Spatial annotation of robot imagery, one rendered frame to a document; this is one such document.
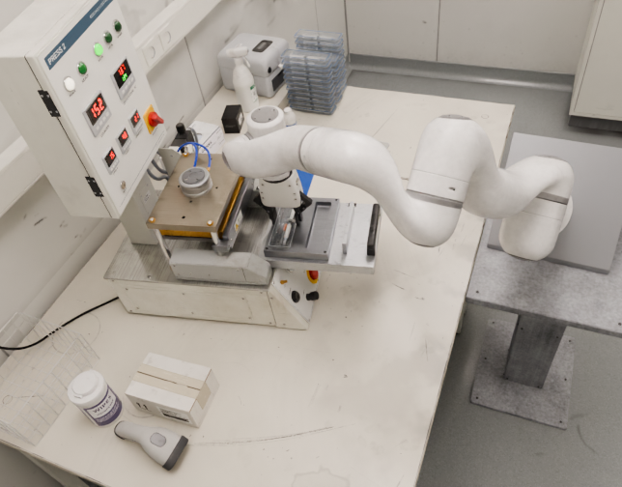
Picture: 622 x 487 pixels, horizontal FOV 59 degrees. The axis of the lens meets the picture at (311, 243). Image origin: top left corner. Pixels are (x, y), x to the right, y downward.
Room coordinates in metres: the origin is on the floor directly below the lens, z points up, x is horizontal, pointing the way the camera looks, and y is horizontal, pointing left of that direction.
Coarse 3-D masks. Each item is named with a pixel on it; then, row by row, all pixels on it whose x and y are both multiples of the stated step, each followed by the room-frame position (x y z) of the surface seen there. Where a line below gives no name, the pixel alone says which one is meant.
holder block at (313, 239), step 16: (320, 208) 1.08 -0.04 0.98; (336, 208) 1.05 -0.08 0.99; (272, 224) 1.03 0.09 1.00; (304, 224) 1.01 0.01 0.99; (320, 224) 1.02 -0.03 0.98; (304, 240) 0.96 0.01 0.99; (320, 240) 0.96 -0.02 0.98; (272, 256) 0.94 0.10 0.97; (288, 256) 0.93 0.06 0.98; (304, 256) 0.91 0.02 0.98; (320, 256) 0.90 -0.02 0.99
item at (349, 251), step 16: (352, 208) 1.03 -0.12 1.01; (368, 208) 1.06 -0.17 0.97; (336, 224) 1.02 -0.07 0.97; (352, 224) 1.00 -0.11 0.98; (368, 224) 1.00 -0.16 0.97; (336, 240) 0.96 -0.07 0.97; (352, 240) 0.95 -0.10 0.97; (336, 256) 0.91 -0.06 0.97; (352, 256) 0.90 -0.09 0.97; (368, 256) 0.89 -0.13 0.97; (352, 272) 0.87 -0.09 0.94; (368, 272) 0.86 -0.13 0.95
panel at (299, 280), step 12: (276, 276) 0.92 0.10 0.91; (288, 276) 0.95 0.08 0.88; (300, 276) 0.98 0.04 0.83; (276, 288) 0.89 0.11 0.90; (288, 288) 0.92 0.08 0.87; (300, 288) 0.94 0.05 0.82; (312, 288) 0.97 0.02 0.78; (288, 300) 0.89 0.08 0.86; (300, 300) 0.91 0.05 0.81; (300, 312) 0.88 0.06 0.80
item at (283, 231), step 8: (280, 208) 1.08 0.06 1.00; (288, 208) 1.07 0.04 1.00; (280, 216) 1.05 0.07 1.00; (288, 216) 1.04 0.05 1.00; (280, 224) 1.02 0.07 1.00; (288, 224) 1.01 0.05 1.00; (272, 232) 0.99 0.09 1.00; (280, 232) 0.99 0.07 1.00; (288, 232) 0.99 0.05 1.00; (272, 240) 0.97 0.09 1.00; (280, 240) 0.96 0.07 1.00; (288, 240) 0.96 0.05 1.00
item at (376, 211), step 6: (378, 204) 1.02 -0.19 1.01; (372, 210) 1.01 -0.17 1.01; (378, 210) 1.00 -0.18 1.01; (372, 216) 0.98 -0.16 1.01; (378, 216) 0.98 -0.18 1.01; (372, 222) 0.96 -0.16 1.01; (378, 222) 0.97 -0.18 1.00; (372, 228) 0.94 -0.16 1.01; (372, 234) 0.92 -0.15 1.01; (372, 240) 0.90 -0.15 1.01; (372, 246) 0.89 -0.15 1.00; (372, 252) 0.89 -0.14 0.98
